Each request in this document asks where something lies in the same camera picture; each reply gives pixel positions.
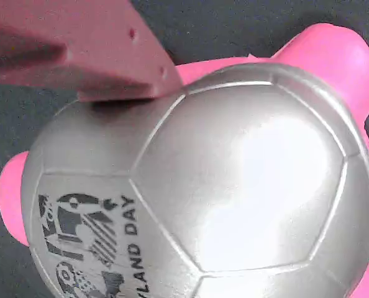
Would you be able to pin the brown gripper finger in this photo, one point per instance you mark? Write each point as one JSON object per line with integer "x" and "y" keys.
{"x": 94, "y": 56}

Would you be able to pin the red turtle toy silver shell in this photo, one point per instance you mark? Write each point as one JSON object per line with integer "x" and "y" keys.
{"x": 234, "y": 186}

